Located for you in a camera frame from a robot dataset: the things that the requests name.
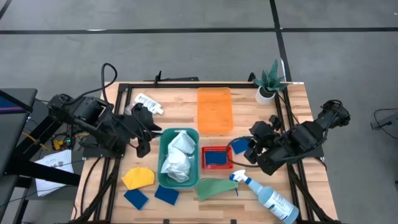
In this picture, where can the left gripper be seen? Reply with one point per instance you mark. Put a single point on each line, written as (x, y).
(141, 119)

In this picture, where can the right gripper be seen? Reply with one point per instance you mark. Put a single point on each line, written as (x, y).
(269, 135)

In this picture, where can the blue sponge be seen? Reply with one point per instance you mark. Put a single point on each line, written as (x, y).
(216, 158)
(239, 146)
(136, 199)
(167, 194)

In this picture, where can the small white bottle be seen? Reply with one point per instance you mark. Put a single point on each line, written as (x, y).
(149, 103)

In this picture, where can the yellow cloth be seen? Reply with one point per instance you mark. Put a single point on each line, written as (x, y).
(138, 178)

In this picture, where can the spray bottle blue trigger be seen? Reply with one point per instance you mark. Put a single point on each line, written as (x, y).
(273, 199)

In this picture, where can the green cloth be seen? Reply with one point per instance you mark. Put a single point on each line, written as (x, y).
(214, 188)

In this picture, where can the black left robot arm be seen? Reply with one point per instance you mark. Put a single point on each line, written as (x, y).
(90, 110)

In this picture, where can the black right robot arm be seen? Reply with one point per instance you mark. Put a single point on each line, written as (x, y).
(311, 133)

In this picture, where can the red plastic basket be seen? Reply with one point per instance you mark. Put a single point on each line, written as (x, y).
(217, 168)

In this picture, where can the orange plastic tray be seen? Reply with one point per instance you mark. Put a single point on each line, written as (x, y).
(215, 110)

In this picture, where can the potted plant white pot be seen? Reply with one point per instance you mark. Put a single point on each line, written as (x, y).
(267, 90)

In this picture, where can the black device green light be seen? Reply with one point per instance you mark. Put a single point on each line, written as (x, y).
(66, 142)

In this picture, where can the white paper sheets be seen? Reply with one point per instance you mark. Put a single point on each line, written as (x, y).
(53, 174)

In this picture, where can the grey desk foot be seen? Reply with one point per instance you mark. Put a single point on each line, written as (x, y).
(387, 123)

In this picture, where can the black desk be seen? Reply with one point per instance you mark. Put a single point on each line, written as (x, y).
(12, 140)

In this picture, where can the computer monitor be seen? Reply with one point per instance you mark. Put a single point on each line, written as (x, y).
(9, 105)

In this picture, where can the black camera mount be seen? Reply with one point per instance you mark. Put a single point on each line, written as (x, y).
(158, 79)

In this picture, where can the black aluminium table frame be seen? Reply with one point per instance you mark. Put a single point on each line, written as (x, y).
(186, 85)

